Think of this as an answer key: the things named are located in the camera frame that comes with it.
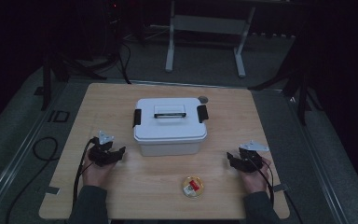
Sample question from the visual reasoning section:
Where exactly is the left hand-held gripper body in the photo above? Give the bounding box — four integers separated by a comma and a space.
88, 130, 117, 167

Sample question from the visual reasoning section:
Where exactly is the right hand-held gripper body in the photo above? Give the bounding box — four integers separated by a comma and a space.
237, 140, 270, 174

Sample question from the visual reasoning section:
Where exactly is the white plastic storage box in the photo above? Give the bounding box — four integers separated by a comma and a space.
138, 136, 203, 158

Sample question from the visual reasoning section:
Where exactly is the white rectangular tray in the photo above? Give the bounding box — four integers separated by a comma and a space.
132, 97, 210, 145

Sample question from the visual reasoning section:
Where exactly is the person's right hand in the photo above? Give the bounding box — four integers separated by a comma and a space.
240, 157, 272, 195

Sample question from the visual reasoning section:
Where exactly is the person's left hand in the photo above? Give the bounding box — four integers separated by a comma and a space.
80, 153, 118, 189

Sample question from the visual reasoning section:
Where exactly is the grey tape piece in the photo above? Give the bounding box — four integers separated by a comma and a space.
44, 185, 61, 196
272, 183, 289, 193

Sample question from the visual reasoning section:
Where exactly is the black tripod stand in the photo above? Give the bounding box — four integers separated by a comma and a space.
40, 46, 108, 112
247, 36, 324, 127

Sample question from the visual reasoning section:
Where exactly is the white metal stand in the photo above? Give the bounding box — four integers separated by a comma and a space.
164, 0, 257, 79

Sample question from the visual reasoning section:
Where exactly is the right hand-held gripper black cable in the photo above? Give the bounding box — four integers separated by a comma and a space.
249, 157, 276, 207

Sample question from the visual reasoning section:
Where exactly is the hand-held gripper black cable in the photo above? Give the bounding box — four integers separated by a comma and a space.
249, 157, 276, 207
72, 137, 95, 208

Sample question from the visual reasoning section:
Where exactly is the left hand-held gripper black cable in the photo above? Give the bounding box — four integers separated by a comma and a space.
72, 137, 95, 208

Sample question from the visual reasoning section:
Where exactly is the black floor cable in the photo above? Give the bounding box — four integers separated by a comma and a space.
5, 135, 60, 224

